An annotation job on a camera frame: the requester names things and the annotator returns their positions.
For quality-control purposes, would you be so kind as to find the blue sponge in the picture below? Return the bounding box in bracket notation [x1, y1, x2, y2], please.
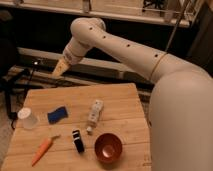
[47, 106, 68, 124]

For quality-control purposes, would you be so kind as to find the metal pole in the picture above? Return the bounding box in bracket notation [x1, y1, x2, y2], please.
[165, 0, 190, 52]

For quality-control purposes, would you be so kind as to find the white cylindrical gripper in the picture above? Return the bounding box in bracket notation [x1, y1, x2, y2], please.
[52, 38, 90, 77]

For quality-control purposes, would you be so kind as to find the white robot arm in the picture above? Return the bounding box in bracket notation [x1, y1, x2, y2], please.
[53, 18, 213, 171]

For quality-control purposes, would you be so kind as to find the orange toy carrot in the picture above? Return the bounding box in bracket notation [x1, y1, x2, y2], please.
[31, 135, 59, 166]

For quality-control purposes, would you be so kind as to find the black office chair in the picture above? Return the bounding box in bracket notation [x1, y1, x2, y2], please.
[0, 10, 30, 129]

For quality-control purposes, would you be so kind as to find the red bowl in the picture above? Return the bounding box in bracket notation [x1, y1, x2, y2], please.
[94, 133, 123, 164]

